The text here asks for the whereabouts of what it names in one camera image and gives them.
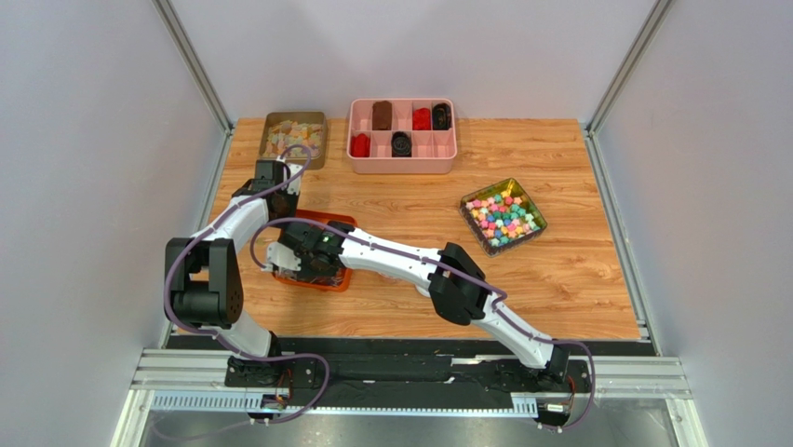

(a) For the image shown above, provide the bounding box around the orange tray of lollipops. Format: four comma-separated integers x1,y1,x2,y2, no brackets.
271,209,359,293

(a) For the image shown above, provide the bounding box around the bronze tin of gummy candies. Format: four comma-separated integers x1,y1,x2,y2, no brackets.
258,111,329,170

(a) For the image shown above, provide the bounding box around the green tin of star candies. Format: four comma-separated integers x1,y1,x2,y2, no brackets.
458,178,547,257

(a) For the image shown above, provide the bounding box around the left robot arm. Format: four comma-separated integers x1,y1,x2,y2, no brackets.
164,156,306,386

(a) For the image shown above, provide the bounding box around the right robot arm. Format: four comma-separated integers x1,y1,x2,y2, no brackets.
266,218,569,383

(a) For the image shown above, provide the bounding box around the red candy lower compartment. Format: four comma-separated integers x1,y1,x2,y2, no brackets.
350,133,370,158

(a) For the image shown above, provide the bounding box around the black candy lower compartment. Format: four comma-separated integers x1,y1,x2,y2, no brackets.
391,131,412,158

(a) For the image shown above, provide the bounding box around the black candy compartment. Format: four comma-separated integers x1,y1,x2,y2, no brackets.
431,102,453,130
391,131,412,158

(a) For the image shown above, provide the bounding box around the pink divided organizer box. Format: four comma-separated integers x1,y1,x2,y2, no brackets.
346,98,458,174

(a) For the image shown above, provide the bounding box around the black candy upper compartment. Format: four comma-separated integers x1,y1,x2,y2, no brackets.
431,102,453,130

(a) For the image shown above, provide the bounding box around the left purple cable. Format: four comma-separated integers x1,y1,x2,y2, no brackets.
162,145,332,426

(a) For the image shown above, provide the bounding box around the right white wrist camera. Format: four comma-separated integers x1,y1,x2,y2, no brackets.
262,242,302,272

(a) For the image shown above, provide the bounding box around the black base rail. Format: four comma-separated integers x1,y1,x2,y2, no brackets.
166,335,594,410

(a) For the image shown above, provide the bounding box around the left aluminium frame post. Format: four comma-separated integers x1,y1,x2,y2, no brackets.
152,0,234,135

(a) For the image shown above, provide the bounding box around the aluminium frame post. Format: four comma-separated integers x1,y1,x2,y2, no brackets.
586,0,676,135
152,0,234,135

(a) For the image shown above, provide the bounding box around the right aluminium frame post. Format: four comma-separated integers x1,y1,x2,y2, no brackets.
586,0,676,135

